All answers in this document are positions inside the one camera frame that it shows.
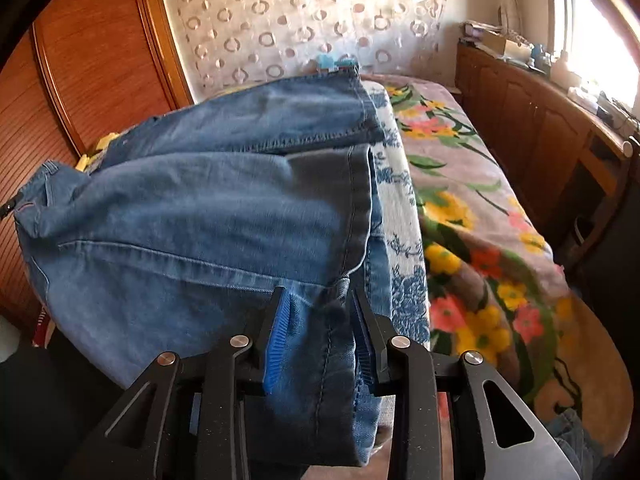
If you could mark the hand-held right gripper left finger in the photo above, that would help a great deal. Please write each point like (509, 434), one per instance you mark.
(277, 345)

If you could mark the wooden wardrobe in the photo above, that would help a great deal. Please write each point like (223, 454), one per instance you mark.
(100, 60)

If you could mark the floral fleece blanket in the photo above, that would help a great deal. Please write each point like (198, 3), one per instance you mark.
(475, 210)

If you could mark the red striped cloth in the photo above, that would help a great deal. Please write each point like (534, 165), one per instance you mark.
(42, 327)

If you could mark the wooden window cabinet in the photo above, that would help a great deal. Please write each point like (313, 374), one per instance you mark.
(525, 110)

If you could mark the window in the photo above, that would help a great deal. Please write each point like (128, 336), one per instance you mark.
(585, 35)

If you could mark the blue denim pants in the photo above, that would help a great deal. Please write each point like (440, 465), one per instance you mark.
(200, 210)

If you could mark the blue white floral quilt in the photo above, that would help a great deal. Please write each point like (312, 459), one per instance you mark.
(400, 220)

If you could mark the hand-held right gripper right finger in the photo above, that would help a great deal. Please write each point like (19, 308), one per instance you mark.
(363, 350)

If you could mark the white circle-pattern curtain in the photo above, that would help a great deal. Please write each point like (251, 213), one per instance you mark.
(275, 20)

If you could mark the cardboard box on cabinet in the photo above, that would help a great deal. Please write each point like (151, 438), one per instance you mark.
(500, 42)

